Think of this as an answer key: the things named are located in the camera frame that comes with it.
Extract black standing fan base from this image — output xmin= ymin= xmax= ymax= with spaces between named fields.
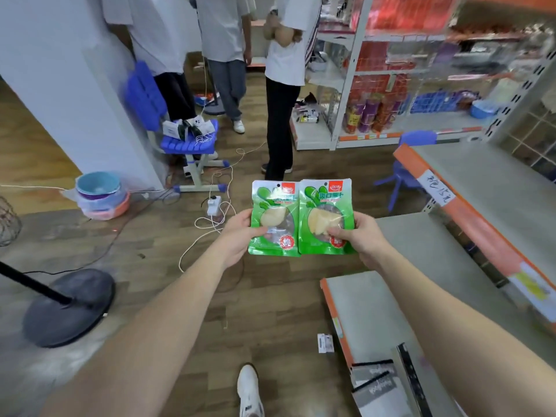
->
xmin=0 ymin=260 xmax=116 ymax=349

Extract wire fan grille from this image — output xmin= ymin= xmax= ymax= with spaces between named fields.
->
xmin=0 ymin=196 xmax=23 ymax=247

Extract black metal strip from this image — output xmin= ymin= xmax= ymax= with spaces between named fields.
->
xmin=391 ymin=343 xmax=436 ymax=417

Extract grey orange-edged shelf unit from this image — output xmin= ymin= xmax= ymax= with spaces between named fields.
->
xmin=320 ymin=142 xmax=556 ymax=417

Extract white handwritten paper label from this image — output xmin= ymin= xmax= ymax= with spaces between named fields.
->
xmin=416 ymin=169 xmax=456 ymax=208

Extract yellow shelf price tag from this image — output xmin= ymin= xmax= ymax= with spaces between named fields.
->
xmin=509 ymin=262 xmax=556 ymax=322

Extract stack of plastic basins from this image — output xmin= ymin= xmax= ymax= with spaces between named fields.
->
xmin=75 ymin=171 xmax=131 ymax=221

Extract person's white shoe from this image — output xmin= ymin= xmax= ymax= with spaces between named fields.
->
xmin=237 ymin=364 xmax=266 ymax=417

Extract green snack packet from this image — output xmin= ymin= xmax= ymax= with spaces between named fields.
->
xmin=298 ymin=178 xmax=357 ymax=256
xmin=248 ymin=180 xmax=301 ymax=258

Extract person's right forearm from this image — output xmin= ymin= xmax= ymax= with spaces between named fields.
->
xmin=373 ymin=249 xmax=556 ymax=417

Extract row of blue packets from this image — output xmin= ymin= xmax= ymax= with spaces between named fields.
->
xmin=410 ymin=90 xmax=469 ymax=114

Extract small blue child chair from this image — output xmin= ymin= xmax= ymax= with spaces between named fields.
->
xmin=374 ymin=130 xmax=438 ymax=212

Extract white cable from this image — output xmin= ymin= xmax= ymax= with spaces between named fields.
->
xmin=178 ymin=142 xmax=266 ymax=274

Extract blue plastic chair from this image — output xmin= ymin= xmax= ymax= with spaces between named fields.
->
xmin=125 ymin=61 xmax=230 ymax=194

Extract person's left hand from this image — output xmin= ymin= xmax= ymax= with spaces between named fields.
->
xmin=211 ymin=209 xmax=269 ymax=270

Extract person's right hand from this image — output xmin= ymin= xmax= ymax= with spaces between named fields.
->
xmin=327 ymin=211 xmax=394 ymax=271

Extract white boxes and devices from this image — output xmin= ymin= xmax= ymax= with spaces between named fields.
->
xmin=162 ymin=116 xmax=216 ymax=141

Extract person's left forearm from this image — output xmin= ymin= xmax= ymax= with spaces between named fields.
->
xmin=38 ymin=251 xmax=232 ymax=417

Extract blue plastic basket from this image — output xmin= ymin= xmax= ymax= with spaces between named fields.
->
xmin=469 ymin=99 xmax=499 ymax=120

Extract white store shelf unit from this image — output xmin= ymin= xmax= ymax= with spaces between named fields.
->
xmin=290 ymin=0 xmax=556 ymax=151

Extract grey black notebook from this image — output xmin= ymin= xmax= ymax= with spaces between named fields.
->
xmin=351 ymin=376 xmax=414 ymax=417

